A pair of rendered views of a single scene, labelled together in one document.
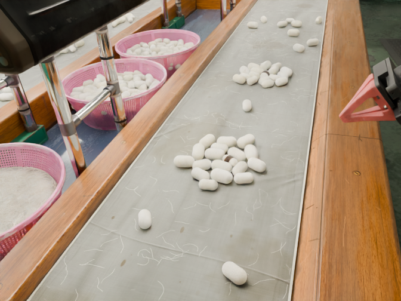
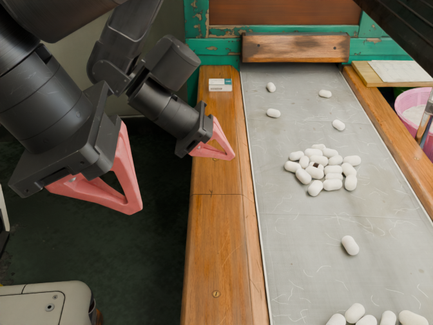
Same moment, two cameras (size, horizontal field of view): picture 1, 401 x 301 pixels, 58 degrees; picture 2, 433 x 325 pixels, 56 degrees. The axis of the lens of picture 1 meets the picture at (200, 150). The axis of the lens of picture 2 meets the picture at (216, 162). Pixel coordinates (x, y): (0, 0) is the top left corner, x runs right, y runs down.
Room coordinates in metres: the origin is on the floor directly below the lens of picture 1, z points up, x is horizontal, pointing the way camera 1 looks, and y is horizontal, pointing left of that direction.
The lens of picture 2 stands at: (1.04, -0.46, 1.23)
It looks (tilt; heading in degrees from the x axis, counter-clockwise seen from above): 36 degrees down; 160
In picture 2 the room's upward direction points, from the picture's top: straight up
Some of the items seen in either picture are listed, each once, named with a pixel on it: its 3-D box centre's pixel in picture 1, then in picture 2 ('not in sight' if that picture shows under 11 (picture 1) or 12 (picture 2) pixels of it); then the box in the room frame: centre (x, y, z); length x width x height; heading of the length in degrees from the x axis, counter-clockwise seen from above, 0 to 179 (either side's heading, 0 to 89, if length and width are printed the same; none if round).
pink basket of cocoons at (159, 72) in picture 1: (117, 94); not in sight; (0.86, 0.20, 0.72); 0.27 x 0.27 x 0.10
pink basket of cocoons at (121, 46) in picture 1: (159, 56); not in sight; (1.12, 0.11, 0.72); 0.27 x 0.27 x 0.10
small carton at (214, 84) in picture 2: not in sight; (220, 84); (0.13, -0.11, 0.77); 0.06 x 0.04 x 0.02; 70
